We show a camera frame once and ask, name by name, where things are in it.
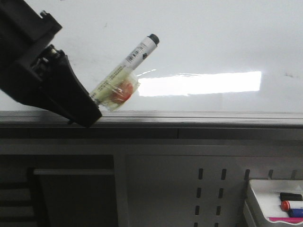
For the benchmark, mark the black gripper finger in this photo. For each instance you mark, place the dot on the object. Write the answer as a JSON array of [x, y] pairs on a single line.
[[63, 93]]

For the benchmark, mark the white plastic storage tray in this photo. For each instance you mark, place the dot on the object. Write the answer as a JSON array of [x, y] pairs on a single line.
[[263, 201]]

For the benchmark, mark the pink item in tray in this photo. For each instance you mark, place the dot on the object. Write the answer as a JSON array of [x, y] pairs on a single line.
[[288, 220]]

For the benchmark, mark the grey aluminium whiteboard frame rail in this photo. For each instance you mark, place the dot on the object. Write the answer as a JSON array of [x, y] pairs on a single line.
[[156, 125]]

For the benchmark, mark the black capped marker in tray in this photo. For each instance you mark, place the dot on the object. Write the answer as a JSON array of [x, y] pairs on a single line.
[[286, 196]]

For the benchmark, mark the red capped marker in tray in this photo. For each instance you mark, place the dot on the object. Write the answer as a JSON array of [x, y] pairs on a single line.
[[288, 205]]

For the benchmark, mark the white whiteboard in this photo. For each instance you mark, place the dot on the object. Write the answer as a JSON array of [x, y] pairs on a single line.
[[213, 55]]

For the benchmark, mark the dark panel with white bar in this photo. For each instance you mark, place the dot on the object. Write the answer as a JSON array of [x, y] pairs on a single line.
[[73, 197]]

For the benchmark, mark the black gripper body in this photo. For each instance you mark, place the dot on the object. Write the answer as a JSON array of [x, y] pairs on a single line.
[[24, 35]]

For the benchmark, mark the white whiteboard marker with tape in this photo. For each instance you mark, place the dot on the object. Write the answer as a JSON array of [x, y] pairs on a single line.
[[120, 84]]

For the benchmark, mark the blue capped marker in tray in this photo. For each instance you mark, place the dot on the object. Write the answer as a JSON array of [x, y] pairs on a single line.
[[295, 213]]

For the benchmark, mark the white perforated pegboard panel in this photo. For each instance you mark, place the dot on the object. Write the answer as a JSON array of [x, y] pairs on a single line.
[[198, 191]]

